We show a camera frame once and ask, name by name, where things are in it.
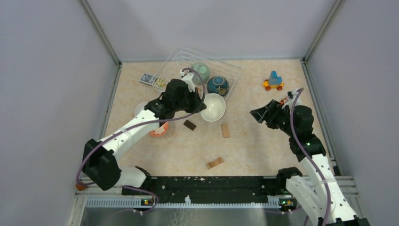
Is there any orange patterned white bowl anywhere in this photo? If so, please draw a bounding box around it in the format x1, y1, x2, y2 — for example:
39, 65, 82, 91
148, 122, 169, 137

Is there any blue yellow toy train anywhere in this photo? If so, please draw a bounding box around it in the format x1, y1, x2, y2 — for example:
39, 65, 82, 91
262, 71, 284, 91

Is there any plain white bowl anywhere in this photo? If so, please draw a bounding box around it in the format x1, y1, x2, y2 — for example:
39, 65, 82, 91
134, 102, 148, 117

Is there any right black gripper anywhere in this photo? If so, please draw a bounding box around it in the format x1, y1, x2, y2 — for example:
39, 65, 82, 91
249, 99, 297, 137

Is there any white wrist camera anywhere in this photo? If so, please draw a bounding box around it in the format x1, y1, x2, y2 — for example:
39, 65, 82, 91
283, 89, 299, 108
180, 70, 197, 92

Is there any small orange block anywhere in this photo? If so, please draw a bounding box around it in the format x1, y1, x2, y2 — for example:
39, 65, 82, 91
75, 184, 87, 191

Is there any beige ceramic bowl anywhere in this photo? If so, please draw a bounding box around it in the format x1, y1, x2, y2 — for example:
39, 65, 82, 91
200, 93, 226, 122

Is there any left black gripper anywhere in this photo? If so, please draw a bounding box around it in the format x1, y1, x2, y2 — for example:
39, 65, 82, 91
174, 87, 206, 113

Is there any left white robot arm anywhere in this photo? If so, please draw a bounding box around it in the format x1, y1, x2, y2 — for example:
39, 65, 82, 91
76, 79, 206, 195

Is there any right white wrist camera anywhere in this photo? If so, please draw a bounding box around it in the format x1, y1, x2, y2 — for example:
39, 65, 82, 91
283, 89, 299, 108

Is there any light green ceramic bowl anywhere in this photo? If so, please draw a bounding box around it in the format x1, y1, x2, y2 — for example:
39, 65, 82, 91
191, 62, 210, 83

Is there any light wooden block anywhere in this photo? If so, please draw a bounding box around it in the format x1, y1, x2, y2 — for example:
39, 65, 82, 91
221, 123, 230, 138

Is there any red owl toy block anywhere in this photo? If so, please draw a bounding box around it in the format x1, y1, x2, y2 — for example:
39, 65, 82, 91
280, 97, 290, 105

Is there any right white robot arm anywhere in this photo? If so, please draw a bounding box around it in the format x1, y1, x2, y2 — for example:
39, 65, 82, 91
250, 100, 370, 226

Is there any white wire dish rack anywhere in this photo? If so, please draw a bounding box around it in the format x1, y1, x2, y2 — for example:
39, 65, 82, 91
152, 46, 242, 100

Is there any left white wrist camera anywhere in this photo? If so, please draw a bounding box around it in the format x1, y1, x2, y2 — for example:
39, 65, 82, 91
180, 70, 197, 92

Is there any dark teal patterned bowl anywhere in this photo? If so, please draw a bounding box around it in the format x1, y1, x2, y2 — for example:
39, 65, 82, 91
207, 76, 230, 97

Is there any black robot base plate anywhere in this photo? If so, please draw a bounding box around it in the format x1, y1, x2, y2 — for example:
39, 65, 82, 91
141, 176, 288, 204

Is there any small yellow patterned tile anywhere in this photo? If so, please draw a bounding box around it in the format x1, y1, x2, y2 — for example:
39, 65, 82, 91
154, 79, 167, 89

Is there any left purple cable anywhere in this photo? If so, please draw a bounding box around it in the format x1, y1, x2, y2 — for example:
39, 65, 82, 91
75, 67, 207, 216

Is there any notched wooden block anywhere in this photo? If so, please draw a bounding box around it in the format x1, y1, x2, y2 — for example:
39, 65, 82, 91
206, 157, 224, 169

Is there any dark brown block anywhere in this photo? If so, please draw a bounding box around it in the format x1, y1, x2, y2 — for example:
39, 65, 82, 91
184, 120, 197, 131

